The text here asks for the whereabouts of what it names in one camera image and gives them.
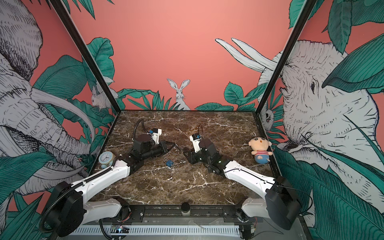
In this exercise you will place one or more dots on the plush doll striped shirt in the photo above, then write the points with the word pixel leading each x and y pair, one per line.
pixel 260 150

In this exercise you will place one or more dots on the green circuit board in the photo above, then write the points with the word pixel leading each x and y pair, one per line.
pixel 120 230

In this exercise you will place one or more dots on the blue padlock with keys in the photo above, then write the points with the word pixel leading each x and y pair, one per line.
pixel 170 163

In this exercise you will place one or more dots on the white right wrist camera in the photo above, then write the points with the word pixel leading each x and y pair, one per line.
pixel 195 139

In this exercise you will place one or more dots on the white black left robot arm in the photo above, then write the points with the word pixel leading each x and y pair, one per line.
pixel 69 205

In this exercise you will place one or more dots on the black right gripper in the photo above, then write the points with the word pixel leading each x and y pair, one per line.
pixel 193 159

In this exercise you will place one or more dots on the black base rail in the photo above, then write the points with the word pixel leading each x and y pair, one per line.
pixel 140 213

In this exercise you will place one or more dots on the black knob on rail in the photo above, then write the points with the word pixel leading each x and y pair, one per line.
pixel 186 209

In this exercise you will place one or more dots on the black corner frame post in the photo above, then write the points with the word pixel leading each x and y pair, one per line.
pixel 298 27
pixel 67 21

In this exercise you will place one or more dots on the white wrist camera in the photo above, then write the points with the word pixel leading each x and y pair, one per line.
pixel 155 135
pixel 195 139

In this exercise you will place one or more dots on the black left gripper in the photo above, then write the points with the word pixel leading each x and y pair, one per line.
pixel 163 146

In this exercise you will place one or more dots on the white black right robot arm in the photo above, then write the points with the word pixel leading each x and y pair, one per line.
pixel 280 201

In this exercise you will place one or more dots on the small teal alarm clock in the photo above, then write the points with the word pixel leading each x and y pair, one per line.
pixel 106 159

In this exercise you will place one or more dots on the black right corner frame post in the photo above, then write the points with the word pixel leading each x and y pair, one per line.
pixel 298 27

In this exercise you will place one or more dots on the black left corner frame post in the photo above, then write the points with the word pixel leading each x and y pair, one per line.
pixel 67 21

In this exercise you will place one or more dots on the white ventilated strip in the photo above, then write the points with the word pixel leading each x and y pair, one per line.
pixel 184 230

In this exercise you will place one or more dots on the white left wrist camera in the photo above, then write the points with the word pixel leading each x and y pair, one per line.
pixel 155 135

